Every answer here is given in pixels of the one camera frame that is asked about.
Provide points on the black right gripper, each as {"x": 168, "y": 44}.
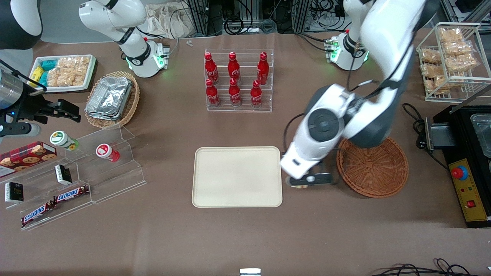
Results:
{"x": 31, "y": 107}

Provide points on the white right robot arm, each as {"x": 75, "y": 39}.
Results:
{"x": 115, "y": 19}

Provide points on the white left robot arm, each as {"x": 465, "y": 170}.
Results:
{"x": 387, "y": 46}

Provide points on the white snack tray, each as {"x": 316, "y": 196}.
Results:
{"x": 61, "y": 89}

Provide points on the light oval wicker basket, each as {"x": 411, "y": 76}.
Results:
{"x": 100, "y": 122}

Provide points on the cream rectangular tray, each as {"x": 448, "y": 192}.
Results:
{"x": 237, "y": 176}

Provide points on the brown round wicker basket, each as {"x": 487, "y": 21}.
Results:
{"x": 372, "y": 172}

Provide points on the green lid yogurt cup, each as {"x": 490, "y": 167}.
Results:
{"x": 61, "y": 138}

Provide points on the clear rice cracker bag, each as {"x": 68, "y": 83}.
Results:
{"x": 73, "y": 62}
{"x": 53, "y": 77}
{"x": 66, "y": 78}
{"x": 80, "y": 76}

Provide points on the teal snack packet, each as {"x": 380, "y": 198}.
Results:
{"x": 49, "y": 65}
{"x": 43, "y": 79}

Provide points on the stack of foil trays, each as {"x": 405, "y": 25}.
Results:
{"x": 109, "y": 97}

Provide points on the yellow snack packet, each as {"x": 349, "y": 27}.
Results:
{"x": 36, "y": 73}

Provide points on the red lid yogurt cup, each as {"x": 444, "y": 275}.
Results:
{"x": 105, "y": 151}

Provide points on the red cookie box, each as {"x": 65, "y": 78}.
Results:
{"x": 27, "y": 155}

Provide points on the small black chocolate box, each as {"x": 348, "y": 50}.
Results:
{"x": 63, "y": 174}
{"x": 14, "y": 192}

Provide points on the Snickers chocolate bar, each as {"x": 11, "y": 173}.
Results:
{"x": 37, "y": 214}
{"x": 71, "y": 194}

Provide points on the clear acrylic stepped shelf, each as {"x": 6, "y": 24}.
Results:
{"x": 115, "y": 184}

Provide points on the beige cloth bag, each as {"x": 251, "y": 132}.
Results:
{"x": 165, "y": 21}

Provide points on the red cola bottle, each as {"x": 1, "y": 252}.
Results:
{"x": 233, "y": 68}
{"x": 262, "y": 69}
{"x": 256, "y": 94}
{"x": 211, "y": 69}
{"x": 212, "y": 94}
{"x": 234, "y": 92}

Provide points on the clear acrylic bottle rack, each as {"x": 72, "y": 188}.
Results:
{"x": 239, "y": 109}

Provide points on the clear fried snack bag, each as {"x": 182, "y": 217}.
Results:
{"x": 430, "y": 56}
{"x": 445, "y": 84}
{"x": 457, "y": 48}
{"x": 450, "y": 34}
{"x": 433, "y": 70}
{"x": 462, "y": 63}

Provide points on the small black metal box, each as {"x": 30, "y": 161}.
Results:
{"x": 445, "y": 136}

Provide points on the red emergency stop button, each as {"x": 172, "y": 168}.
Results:
{"x": 459, "y": 173}

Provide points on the black appliance housing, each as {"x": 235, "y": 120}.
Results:
{"x": 464, "y": 122}

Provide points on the yellow control panel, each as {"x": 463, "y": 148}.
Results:
{"x": 470, "y": 199}

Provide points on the clear plastic container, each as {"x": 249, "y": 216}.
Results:
{"x": 481, "y": 134}

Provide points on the aluminium frame post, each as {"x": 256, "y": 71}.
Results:
{"x": 199, "y": 15}
{"x": 301, "y": 15}

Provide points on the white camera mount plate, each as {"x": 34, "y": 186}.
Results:
{"x": 250, "y": 272}

